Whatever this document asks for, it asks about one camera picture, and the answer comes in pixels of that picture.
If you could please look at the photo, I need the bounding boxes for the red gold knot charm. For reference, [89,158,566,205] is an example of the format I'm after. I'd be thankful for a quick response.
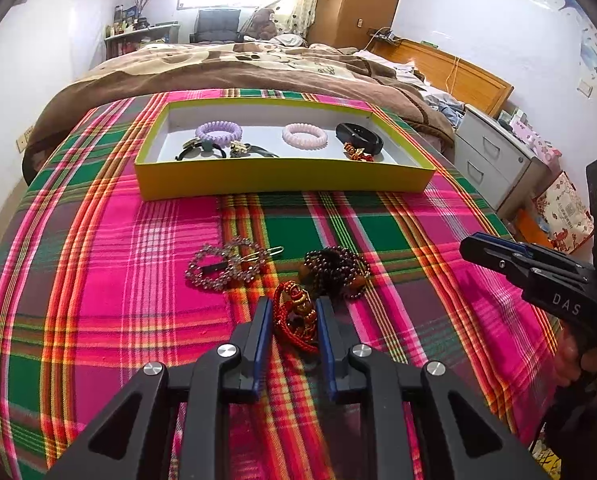
[343,142,381,162]

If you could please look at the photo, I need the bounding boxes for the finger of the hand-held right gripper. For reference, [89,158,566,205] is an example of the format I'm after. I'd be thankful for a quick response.
[475,232,587,267]
[459,234,592,289]

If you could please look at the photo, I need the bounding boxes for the rhinestone hair clip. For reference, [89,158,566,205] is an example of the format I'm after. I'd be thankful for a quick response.
[185,237,285,294]

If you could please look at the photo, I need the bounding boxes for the pink green plaid tablecloth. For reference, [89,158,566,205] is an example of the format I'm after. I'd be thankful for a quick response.
[0,87,564,480]

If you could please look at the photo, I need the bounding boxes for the pink box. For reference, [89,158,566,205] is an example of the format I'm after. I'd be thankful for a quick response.
[511,115,561,161]

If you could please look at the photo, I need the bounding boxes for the brown patterned bed blanket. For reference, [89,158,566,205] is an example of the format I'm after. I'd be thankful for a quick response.
[22,41,456,186]

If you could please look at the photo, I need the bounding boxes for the black bangle bracelet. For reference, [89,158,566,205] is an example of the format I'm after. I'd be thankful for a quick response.
[335,122,384,155]

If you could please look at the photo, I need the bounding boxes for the grey drawer nightstand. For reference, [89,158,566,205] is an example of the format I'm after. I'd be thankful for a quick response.
[453,105,551,211]

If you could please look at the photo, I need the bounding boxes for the red rope bracelet gold beads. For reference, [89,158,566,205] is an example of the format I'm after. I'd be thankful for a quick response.
[271,280,325,354]

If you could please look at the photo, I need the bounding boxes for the yellow cardboard box tray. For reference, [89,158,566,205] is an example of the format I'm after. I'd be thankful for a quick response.
[134,97,436,202]

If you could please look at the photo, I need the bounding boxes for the dark red beaded bracelet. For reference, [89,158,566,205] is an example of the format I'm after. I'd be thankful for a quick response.
[302,246,372,306]

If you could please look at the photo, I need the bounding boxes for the red white gift bag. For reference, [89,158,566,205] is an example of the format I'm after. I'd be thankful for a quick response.
[533,171,595,253]

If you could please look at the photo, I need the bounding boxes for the person's right hand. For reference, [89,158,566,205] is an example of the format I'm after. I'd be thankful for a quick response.
[557,339,597,402]

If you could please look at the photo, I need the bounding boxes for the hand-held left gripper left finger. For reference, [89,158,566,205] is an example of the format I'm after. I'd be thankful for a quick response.
[46,296,274,480]

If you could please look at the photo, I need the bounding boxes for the purple spiral hair tie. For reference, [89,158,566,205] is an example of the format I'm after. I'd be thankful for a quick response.
[195,121,242,145]

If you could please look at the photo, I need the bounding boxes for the cartoon wall sticker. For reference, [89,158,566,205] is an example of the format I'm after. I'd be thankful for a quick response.
[523,0,597,116]

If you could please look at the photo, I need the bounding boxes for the shelf with bottles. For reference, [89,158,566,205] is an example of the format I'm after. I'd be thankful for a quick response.
[103,22,180,61]

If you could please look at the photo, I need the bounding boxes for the gold bow black hair tie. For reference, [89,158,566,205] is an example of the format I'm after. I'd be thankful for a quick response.
[228,139,280,159]

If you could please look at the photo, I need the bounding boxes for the pale pink spiral hair tie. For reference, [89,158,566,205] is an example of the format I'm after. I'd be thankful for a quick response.
[282,122,327,150]

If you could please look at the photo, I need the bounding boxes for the hair tie with flower charm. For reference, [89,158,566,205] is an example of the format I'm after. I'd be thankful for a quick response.
[175,135,229,162]

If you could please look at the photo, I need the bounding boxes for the grey padded chair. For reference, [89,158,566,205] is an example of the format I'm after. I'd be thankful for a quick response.
[189,8,244,43]

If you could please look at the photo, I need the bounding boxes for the blue crumpled clothes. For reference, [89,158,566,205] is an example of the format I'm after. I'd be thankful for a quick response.
[425,95,466,126]

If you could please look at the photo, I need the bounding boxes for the wooden wardrobe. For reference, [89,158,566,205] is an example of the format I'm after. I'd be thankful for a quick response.
[308,0,410,50]

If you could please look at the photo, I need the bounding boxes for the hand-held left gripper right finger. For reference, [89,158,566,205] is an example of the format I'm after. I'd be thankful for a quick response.
[314,296,549,480]

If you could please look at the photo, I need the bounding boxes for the wooden bed headboard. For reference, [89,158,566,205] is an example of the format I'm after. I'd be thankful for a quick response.
[368,39,514,118]

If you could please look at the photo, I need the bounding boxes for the brown teddy bear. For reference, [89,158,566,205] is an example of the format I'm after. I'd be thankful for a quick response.
[251,7,279,41]

